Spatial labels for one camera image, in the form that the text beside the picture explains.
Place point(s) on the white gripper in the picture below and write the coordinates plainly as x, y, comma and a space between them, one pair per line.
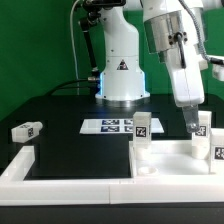
186, 83

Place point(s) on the white fiducial marker sheet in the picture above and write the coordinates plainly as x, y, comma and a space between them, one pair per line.
109, 126

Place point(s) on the white U-shaped obstacle fence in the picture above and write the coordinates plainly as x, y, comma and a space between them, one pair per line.
150, 185

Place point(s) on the white square tabletop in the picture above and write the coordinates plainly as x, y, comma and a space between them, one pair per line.
171, 159

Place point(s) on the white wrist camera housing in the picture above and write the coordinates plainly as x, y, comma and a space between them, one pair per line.
217, 63

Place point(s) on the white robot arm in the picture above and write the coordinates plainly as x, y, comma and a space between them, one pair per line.
174, 30

